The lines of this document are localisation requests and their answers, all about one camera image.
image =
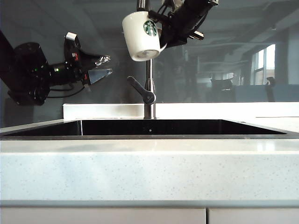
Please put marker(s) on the steel gooseneck kitchen faucet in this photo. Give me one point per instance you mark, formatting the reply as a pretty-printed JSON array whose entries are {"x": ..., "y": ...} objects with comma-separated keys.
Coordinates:
[{"x": 149, "y": 70}]

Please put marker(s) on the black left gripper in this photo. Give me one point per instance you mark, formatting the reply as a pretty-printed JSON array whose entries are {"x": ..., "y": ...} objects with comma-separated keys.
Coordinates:
[{"x": 79, "y": 67}]

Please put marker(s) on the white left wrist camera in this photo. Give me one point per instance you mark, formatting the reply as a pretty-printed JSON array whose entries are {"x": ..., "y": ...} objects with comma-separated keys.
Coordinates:
[{"x": 71, "y": 37}]

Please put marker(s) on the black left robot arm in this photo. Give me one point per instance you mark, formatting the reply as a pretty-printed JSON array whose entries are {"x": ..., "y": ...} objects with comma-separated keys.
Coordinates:
[{"x": 25, "y": 60}]

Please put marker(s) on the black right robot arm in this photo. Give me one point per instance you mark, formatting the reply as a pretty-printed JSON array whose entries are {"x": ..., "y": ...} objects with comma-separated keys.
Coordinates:
[{"x": 213, "y": 2}]

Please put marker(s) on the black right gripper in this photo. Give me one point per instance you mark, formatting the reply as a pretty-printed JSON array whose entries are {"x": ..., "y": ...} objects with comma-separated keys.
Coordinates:
[{"x": 182, "y": 25}]

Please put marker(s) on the light grey cabinet door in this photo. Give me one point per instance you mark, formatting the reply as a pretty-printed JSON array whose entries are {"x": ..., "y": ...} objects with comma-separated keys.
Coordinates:
[
  {"x": 252, "y": 217},
  {"x": 93, "y": 216}
]

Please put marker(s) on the black steel sink basin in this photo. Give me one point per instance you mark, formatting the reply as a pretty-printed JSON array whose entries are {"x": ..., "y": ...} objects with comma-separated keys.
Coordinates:
[{"x": 163, "y": 128}]

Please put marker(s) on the white Starbucks ceramic mug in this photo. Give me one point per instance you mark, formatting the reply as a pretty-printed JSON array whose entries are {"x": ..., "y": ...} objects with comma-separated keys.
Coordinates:
[{"x": 137, "y": 35}]

